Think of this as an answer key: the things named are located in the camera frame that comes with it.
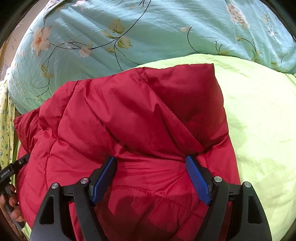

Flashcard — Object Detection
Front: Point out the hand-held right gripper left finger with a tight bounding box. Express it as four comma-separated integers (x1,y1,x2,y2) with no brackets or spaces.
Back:
30,156,118,241

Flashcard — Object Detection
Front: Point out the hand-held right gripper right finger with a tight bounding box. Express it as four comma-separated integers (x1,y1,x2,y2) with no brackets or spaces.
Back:
186,155,273,241

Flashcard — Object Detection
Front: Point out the red quilted jacket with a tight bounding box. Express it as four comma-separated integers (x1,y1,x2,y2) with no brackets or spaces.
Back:
13,63,241,241

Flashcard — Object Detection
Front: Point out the person's left hand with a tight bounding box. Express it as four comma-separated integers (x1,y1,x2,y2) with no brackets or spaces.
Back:
0,192,25,223

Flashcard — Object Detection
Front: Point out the yellow printed blanket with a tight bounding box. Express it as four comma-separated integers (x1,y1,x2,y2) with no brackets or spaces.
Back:
0,78,18,168

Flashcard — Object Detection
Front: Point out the light green bed sheet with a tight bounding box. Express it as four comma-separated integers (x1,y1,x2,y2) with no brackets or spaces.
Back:
22,53,296,241

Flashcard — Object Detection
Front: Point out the teal floral quilt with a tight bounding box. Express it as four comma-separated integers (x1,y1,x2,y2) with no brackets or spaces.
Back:
8,0,296,115

